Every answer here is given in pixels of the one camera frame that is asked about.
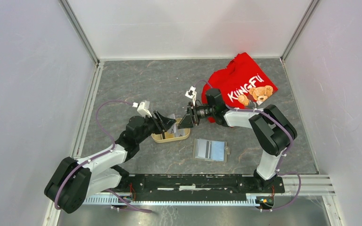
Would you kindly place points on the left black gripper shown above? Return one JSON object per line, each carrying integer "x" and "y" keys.
{"x": 162, "y": 122}

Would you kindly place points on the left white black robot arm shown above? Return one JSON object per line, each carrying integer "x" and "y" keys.
{"x": 75, "y": 180}

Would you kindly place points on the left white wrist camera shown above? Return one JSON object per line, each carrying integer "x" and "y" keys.
{"x": 143, "y": 108}

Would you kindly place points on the silver VIP credit card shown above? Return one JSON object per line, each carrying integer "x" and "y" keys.
{"x": 173, "y": 131}

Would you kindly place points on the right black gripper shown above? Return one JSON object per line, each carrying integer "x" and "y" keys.
{"x": 186, "y": 122}

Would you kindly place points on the red kung fu t-shirt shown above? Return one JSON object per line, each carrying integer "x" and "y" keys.
{"x": 242, "y": 83}

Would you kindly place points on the beige oval tray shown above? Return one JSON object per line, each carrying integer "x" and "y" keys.
{"x": 161, "y": 138}

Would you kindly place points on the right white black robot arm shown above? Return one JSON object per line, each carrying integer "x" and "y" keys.
{"x": 273, "y": 130}

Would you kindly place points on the aluminium frame rail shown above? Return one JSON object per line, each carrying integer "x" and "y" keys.
{"x": 304, "y": 185}

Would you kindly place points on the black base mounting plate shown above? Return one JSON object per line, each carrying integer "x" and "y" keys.
{"x": 196, "y": 187}

